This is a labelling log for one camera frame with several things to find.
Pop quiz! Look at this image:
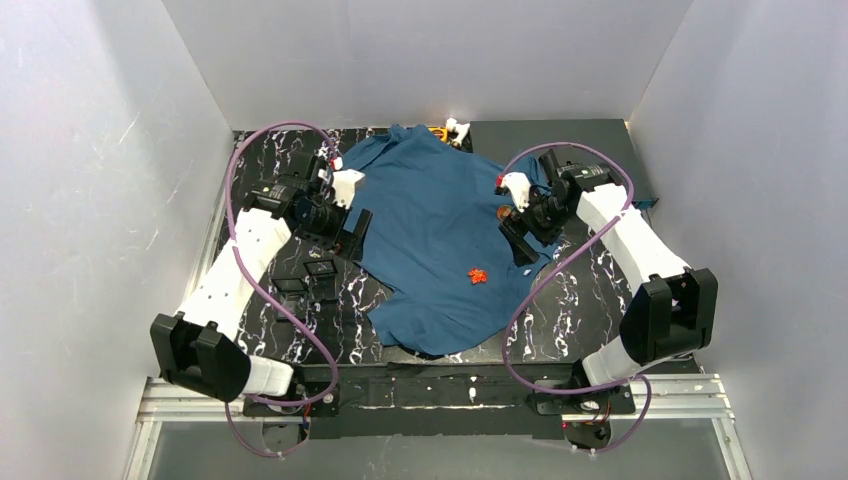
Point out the round orange pin badge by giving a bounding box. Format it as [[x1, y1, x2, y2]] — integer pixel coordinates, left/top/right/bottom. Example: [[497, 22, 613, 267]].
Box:
[[496, 205, 513, 222]]

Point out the blue t-shirt garment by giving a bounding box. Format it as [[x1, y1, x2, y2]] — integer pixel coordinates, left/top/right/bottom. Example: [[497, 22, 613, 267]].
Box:
[[343, 125, 555, 356]]

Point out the red flower brooch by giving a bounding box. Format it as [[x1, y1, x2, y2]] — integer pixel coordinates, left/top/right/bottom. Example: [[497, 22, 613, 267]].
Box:
[[468, 268, 488, 285]]

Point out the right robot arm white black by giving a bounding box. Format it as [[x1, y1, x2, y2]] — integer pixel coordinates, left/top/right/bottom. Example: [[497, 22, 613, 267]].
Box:
[[495, 142, 719, 395]]

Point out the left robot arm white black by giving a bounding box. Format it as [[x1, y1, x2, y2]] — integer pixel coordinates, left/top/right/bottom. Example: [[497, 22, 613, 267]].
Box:
[[150, 154, 371, 402]]

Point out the black square tray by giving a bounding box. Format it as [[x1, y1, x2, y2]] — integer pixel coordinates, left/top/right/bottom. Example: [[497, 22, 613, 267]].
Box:
[[303, 259, 338, 277], [271, 277, 308, 295]]

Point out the yellow tape measure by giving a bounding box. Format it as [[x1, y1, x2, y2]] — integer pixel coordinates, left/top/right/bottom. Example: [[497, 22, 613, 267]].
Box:
[[428, 127, 449, 143]]

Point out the small white figurine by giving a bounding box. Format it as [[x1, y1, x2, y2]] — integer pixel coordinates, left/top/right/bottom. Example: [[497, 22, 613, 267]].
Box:
[[445, 117, 471, 149]]

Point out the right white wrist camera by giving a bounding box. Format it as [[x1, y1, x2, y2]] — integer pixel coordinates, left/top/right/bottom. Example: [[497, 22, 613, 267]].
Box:
[[495, 172, 531, 212]]

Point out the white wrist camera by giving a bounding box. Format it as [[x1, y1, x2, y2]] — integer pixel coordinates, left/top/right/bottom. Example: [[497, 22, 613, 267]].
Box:
[[495, 172, 531, 212], [318, 169, 366, 210]]

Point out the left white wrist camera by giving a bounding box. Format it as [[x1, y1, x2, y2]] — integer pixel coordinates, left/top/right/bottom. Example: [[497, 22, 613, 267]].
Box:
[[318, 169, 366, 210]]

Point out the dark grey network switch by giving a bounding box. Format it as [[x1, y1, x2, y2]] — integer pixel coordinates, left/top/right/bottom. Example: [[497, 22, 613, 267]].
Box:
[[468, 119, 660, 208]]

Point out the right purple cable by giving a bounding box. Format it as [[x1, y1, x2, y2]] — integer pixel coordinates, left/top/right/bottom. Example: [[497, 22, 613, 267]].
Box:
[[500, 141, 653, 454]]

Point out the purple cable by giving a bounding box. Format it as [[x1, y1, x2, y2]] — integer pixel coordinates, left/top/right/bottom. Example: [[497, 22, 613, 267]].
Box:
[[223, 120, 342, 460], [500, 141, 653, 454]]

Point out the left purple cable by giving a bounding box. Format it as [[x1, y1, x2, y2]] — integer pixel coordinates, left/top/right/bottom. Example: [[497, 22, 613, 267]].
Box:
[[223, 120, 342, 460]]

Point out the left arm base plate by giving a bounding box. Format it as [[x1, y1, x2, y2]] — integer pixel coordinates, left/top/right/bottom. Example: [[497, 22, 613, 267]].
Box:
[[241, 382, 341, 418]]

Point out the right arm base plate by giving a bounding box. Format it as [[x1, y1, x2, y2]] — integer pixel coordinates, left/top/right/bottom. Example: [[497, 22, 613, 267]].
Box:
[[527, 386, 636, 451]]

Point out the aluminium frame rail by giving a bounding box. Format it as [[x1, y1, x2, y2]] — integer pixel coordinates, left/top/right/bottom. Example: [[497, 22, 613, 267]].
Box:
[[124, 371, 751, 479]]

